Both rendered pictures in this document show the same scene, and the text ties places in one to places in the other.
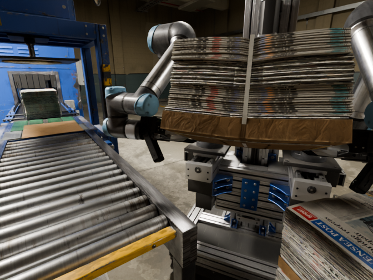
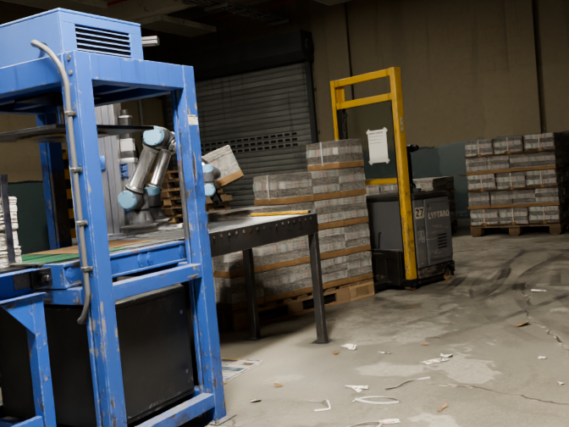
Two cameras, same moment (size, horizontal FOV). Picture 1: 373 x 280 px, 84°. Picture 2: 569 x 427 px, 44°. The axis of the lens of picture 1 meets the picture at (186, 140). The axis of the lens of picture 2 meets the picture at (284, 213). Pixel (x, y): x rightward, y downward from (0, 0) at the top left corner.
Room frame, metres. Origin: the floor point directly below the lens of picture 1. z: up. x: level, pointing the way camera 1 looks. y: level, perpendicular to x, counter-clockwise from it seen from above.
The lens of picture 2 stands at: (2.06, 4.33, 1.04)
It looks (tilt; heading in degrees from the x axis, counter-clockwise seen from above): 3 degrees down; 247
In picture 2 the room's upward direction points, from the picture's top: 5 degrees counter-clockwise
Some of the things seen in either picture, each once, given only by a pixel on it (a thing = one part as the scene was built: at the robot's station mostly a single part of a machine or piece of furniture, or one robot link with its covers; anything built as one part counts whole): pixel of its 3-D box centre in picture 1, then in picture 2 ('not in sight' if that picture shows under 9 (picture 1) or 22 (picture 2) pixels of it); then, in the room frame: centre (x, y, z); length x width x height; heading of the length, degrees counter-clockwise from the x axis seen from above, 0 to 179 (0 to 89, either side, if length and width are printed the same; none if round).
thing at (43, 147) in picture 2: (110, 128); (61, 249); (1.70, 0.64, 0.77); 0.09 x 0.09 x 1.55; 35
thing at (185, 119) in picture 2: not in sight; (197, 245); (1.20, 1.35, 0.77); 0.09 x 0.09 x 1.55; 35
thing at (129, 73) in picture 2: (28, 32); (58, 88); (1.69, 1.17, 1.50); 0.94 x 0.68 x 0.10; 125
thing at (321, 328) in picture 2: not in sight; (317, 287); (0.20, 0.42, 0.34); 0.06 x 0.06 x 0.68; 35
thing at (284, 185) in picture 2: not in sight; (282, 189); (-0.10, -0.69, 0.95); 0.38 x 0.29 x 0.23; 107
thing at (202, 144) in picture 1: (210, 135); (140, 216); (1.13, -0.13, 0.87); 0.15 x 0.15 x 0.10
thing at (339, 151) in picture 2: not in sight; (339, 219); (-0.67, -0.86, 0.65); 0.39 x 0.30 x 1.29; 107
